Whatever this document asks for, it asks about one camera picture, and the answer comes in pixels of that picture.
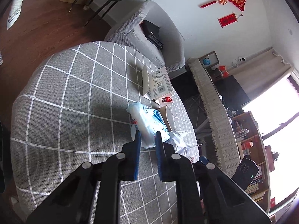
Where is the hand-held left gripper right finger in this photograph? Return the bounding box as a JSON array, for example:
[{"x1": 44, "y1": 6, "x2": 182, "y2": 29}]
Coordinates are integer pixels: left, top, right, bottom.
[{"x1": 155, "y1": 131, "x2": 269, "y2": 224}]

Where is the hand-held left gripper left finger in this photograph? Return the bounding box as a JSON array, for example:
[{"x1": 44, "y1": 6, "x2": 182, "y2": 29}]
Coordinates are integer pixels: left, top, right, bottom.
[{"x1": 26, "y1": 130, "x2": 142, "y2": 224}]

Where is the white plastic bag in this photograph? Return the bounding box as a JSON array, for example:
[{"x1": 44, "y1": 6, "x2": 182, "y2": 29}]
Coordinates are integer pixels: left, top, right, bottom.
[{"x1": 169, "y1": 131, "x2": 195, "y2": 159}]

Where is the blue white tissue packet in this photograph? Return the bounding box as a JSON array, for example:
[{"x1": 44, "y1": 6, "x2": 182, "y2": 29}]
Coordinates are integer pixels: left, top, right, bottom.
[{"x1": 126, "y1": 102, "x2": 170, "y2": 149}]

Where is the small white red carton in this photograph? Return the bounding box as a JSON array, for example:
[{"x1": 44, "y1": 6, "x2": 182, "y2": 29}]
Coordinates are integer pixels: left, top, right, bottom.
[{"x1": 155, "y1": 94, "x2": 174, "y2": 108}]

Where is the red and white box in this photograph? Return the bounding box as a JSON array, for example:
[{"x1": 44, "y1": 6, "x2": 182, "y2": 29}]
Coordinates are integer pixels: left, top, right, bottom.
[{"x1": 142, "y1": 64, "x2": 174, "y2": 101}]

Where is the wooden bookshelf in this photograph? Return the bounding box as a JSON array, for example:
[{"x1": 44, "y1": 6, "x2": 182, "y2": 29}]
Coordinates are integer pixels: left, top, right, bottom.
[{"x1": 230, "y1": 111, "x2": 271, "y2": 203}]

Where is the beige fringed cloth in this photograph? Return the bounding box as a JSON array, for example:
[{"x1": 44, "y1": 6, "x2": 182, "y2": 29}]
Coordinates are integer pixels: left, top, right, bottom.
[{"x1": 188, "y1": 57, "x2": 243, "y2": 179}]

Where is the grey checked tablecloth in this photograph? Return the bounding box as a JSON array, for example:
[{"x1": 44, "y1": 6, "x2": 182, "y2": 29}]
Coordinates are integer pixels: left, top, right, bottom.
[{"x1": 10, "y1": 41, "x2": 199, "y2": 224}]

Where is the black monitor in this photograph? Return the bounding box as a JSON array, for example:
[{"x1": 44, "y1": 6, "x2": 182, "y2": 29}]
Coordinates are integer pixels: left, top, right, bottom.
[{"x1": 211, "y1": 75, "x2": 250, "y2": 106}]

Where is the beige curtain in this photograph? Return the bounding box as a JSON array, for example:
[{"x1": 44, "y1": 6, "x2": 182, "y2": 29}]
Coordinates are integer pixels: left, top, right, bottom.
[{"x1": 230, "y1": 48, "x2": 293, "y2": 103}]

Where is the black handbag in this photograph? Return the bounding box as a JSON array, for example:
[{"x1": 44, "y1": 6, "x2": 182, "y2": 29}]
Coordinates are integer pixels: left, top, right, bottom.
[{"x1": 140, "y1": 20, "x2": 164, "y2": 50}]

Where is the grey armchair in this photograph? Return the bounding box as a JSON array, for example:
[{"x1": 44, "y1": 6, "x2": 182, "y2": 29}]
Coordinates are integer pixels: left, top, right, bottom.
[{"x1": 104, "y1": 0, "x2": 186, "y2": 73}]

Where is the pale green patterned tablecloth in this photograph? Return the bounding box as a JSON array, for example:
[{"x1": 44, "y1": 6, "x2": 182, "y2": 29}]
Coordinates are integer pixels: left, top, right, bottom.
[{"x1": 7, "y1": 0, "x2": 33, "y2": 31}]

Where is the dark picture frame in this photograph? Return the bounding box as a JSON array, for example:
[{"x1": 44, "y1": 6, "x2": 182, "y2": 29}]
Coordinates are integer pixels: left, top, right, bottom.
[{"x1": 198, "y1": 51, "x2": 221, "y2": 68}]

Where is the red wall scroll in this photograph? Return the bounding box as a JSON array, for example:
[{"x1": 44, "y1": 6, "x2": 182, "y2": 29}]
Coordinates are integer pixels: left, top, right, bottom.
[{"x1": 218, "y1": 13, "x2": 242, "y2": 28}]

